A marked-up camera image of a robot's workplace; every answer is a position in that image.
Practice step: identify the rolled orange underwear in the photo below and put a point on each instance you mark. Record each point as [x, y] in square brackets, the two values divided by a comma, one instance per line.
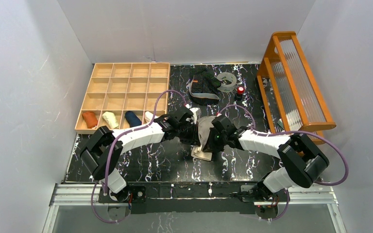
[90, 119]

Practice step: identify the rolled cream underwear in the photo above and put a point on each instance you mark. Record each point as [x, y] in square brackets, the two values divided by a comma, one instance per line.
[110, 119]

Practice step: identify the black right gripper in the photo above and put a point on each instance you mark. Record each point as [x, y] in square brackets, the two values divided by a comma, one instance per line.
[210, 141]

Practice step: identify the red small cap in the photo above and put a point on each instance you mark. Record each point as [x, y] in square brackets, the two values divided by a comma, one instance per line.
[240, 90]

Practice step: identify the rolled white underwear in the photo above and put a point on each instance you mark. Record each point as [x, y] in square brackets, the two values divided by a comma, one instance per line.
[149, 116]

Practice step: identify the wooden compartment tray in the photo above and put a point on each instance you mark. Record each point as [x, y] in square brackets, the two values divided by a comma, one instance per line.
[122, 87]

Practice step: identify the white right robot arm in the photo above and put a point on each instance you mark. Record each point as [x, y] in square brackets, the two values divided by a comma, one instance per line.
[303, 162]

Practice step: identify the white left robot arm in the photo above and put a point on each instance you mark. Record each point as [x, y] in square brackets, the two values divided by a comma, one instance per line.
[101, 152]

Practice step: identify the clear tape roll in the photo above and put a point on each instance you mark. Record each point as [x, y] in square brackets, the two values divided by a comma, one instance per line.
[228, 82]

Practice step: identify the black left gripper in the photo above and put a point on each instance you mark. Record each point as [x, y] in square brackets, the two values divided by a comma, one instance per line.
[190, 134]

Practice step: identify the orange wooden rack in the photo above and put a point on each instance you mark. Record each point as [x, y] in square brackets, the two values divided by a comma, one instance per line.
[290, 93]

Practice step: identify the rolled blue underwear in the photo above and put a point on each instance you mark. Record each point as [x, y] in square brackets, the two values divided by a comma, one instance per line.
[132, 119]

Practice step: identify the black striped underwear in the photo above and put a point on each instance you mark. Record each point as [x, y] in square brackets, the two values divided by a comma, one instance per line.
[203, 86]

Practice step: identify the grey beige underwear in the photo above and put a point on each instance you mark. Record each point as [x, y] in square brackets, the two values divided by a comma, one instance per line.
[204, 125]

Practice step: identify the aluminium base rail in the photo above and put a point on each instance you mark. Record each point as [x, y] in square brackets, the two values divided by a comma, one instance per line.
[192, 208]

